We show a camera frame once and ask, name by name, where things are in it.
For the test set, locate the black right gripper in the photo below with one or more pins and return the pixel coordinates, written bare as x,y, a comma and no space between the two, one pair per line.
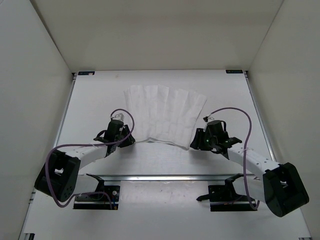
197,143

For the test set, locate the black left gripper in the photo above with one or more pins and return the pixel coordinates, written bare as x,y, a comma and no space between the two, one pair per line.
130,140

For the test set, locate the white pleated skirt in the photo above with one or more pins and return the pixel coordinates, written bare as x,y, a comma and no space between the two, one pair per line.
164,114

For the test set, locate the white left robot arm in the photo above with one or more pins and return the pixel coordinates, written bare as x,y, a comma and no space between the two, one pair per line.
72,170

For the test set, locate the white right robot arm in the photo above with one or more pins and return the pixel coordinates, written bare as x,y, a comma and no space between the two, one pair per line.
279,186

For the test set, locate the left corner label sticker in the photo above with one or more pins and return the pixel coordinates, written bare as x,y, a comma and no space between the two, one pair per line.
86,73

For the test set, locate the corner label sticker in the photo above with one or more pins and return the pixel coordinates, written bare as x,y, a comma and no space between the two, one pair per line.
86,73
233,71

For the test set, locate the right corner label sticker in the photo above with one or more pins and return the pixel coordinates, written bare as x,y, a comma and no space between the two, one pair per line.
233,71

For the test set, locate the aluminium rail bar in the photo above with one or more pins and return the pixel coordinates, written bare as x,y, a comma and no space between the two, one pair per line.
166,178

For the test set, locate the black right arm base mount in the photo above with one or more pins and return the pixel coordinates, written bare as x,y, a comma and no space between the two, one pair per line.
223,198

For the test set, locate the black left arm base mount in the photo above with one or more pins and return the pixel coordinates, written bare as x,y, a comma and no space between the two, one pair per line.
95,193

